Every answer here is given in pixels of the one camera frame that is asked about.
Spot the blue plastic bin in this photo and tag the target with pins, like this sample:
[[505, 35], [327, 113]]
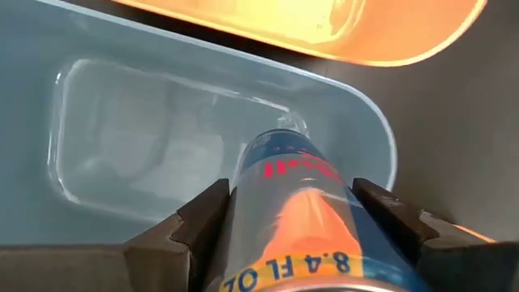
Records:
[[121, 134]]

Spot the blue silver Red Bull can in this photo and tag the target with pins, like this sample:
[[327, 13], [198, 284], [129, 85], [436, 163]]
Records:
[[308, 227]]

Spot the orange plastic bin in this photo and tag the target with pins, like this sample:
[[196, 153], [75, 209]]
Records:
[[324, 24]]

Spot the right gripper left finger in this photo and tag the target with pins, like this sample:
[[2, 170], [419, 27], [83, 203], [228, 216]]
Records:
[[162, 259]]

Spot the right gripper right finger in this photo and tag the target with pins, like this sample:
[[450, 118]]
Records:
[[466, 267]]

